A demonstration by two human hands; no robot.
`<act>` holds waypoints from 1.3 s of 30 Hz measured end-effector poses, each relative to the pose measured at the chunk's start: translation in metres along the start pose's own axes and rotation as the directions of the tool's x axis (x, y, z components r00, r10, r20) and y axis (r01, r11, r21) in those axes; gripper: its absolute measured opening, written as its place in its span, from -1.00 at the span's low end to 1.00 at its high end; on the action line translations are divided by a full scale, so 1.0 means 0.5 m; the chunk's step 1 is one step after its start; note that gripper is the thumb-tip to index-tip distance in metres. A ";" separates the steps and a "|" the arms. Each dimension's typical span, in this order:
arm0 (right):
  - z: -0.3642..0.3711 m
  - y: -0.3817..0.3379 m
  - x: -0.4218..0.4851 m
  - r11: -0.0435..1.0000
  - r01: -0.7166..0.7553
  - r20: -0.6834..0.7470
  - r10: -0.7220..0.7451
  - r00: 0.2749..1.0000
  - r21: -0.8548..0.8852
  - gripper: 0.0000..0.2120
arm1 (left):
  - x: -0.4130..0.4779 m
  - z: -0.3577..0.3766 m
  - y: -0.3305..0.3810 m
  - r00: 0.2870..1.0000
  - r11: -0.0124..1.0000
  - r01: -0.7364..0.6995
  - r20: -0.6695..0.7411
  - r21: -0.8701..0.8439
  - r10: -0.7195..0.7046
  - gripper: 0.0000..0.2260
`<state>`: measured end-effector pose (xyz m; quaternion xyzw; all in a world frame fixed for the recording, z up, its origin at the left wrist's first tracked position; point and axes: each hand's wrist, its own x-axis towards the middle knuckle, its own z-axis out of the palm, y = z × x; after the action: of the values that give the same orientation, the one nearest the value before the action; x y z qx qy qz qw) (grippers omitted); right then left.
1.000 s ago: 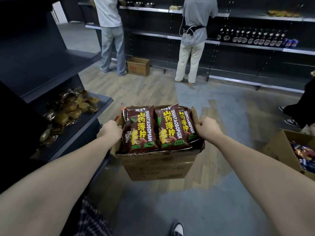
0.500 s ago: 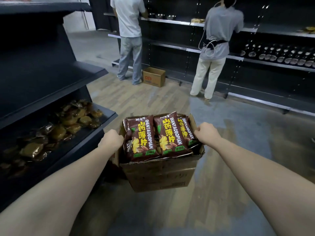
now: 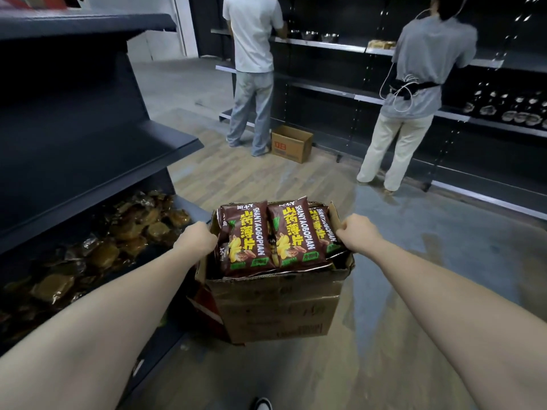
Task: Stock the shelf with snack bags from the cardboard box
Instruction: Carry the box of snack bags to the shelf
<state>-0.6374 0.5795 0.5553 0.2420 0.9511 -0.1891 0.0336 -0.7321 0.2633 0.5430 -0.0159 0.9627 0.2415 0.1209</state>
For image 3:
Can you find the person's left hand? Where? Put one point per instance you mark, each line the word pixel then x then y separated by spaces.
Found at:
pixel 196 243

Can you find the person's right hand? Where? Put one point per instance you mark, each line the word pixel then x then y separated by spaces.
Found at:
pixel 361 234

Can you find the pile of brown snacks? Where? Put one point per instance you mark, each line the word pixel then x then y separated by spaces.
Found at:
pixel 273 239

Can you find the brown cardboard box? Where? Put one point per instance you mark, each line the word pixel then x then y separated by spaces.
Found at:
pixel 278 311

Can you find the dark grey metal shelf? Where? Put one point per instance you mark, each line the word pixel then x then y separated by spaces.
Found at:
pixel 64 136

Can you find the person's left forearm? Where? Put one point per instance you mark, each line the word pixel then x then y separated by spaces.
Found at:
pixel 107 328

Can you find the person's right forearm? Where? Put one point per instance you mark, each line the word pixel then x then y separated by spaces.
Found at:
pixel 461 311

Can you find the person's left black shoe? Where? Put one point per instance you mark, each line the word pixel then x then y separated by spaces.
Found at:
pixel 263 404

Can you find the red-orange flat carton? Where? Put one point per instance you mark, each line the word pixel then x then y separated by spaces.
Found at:
pixel 207 307

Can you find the pile of wrapped pastries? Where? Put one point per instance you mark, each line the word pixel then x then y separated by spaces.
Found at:
pixel 107 251

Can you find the tan carton with red print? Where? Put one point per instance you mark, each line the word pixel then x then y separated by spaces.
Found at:
pixel 290 142

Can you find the black waist pack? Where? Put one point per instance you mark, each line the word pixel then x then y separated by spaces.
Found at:
pixel 404 87

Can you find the tan packets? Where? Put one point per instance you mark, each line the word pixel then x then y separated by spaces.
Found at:
pixel 381 44

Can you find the metal bowl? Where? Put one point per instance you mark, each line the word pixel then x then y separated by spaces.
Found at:
pixel 310 35
pixel 294 34
pixel 330 37

